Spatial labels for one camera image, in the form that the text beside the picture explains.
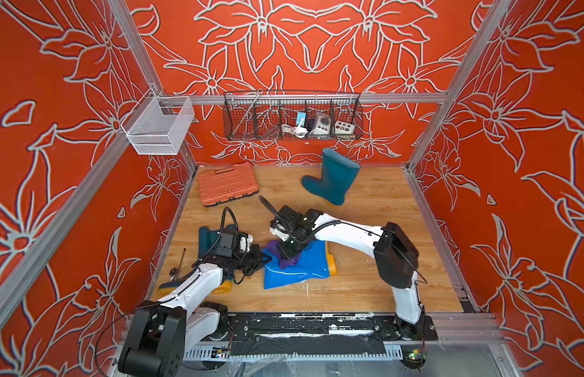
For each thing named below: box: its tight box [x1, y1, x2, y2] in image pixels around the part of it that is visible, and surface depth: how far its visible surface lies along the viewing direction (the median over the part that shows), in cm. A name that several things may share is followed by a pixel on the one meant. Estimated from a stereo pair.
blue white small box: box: [295, 112, 307, 129], surface depth 85 cm
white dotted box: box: [334, 120, 355, 135], surface depth 96 cm
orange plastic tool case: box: [197, 161, 260, 208], surface depth 109 cm
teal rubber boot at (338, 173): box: [301, 148, 362, 206], surface depth 92 cm
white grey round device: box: [312, 112, 332, 136], surface depth 93 cm
